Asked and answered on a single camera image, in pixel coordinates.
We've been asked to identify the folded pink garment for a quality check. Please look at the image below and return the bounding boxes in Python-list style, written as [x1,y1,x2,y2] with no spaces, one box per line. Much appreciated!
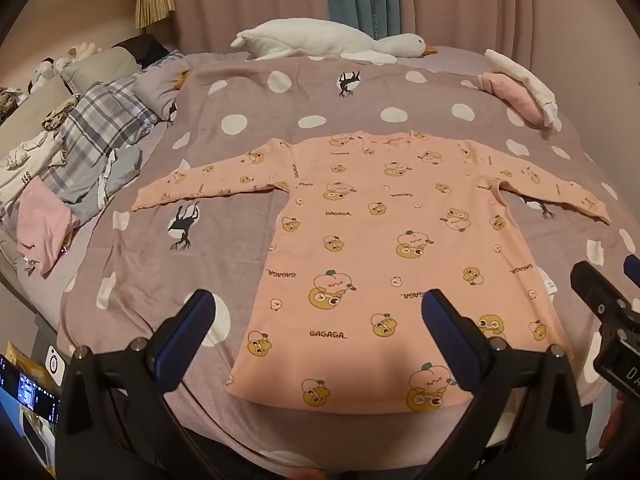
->
[477,72,543,126]

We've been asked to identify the dark cloth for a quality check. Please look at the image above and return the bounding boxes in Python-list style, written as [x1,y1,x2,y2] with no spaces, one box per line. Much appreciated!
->
[112,34,171,68]

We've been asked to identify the small white plush toy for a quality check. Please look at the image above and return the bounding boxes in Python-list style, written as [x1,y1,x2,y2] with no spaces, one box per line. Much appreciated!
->
[29,59,57,95]

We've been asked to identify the light blue garment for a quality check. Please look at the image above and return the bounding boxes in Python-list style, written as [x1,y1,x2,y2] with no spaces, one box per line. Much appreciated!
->
[65,147,143,221]

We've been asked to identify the crumpled pink garment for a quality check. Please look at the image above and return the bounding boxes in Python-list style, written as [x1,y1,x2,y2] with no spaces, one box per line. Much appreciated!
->
[15,180,81,278]

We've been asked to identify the mauve polka-dot blanket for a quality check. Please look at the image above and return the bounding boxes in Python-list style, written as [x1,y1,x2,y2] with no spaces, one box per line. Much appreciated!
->
[57,45,640,476]

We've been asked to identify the yellow box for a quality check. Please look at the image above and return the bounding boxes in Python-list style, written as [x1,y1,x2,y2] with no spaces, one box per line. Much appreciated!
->
[5,342,61,391]

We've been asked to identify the pink printed long-sleeve shirt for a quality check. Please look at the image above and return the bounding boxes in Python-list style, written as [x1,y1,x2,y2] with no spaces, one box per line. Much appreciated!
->
[132,130,613,416]

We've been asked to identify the lit screen device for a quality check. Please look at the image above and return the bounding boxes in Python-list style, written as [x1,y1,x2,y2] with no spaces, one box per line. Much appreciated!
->
[0,355,61,476]

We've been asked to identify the beige pillow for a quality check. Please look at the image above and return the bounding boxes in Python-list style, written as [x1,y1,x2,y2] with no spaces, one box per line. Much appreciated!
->
[60,46,143,91]

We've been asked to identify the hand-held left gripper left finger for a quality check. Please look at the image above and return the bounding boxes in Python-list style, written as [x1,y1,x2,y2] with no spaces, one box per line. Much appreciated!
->
[57,288,217,480]

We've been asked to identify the small beige plush toy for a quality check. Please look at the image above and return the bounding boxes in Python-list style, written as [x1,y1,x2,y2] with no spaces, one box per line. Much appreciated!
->
[67,42,102,61]

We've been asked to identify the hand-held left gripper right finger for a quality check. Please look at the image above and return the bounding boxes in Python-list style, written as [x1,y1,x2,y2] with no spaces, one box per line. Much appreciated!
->
[421,288,587,480]

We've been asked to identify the white goose plush toy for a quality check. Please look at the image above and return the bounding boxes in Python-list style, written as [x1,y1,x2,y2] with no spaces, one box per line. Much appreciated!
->
[230,18,438,65]

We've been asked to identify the person's right hand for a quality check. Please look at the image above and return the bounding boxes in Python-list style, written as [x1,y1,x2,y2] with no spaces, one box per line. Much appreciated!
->
[600,397,640,456]

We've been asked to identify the folded white garment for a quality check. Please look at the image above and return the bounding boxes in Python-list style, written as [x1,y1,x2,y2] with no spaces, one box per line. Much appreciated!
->
[484,49,559,128]

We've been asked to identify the pink curtain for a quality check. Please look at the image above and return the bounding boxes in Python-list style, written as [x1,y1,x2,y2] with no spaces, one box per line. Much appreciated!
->
[170,0,640,61]

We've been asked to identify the crumpled white clothes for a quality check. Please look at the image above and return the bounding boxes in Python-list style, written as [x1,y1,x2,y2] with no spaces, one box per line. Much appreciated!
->
[0,132,66,206]

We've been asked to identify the floral patterned cloth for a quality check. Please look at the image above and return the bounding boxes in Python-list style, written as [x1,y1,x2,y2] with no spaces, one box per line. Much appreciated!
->
[0,87,22,123]

